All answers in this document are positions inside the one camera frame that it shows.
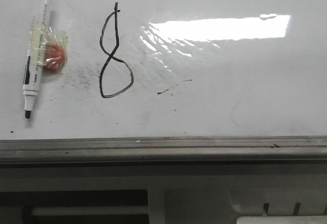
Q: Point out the white black whiteboard marker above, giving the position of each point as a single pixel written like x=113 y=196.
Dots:
x=33 y=73

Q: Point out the red round magnet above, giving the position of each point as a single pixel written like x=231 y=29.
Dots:
x=54 y=57

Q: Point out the white whiteboard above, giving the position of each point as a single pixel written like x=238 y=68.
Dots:
x=169 y=80

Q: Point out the clear adhesive tape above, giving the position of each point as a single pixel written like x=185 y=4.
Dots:
x=40 y=35

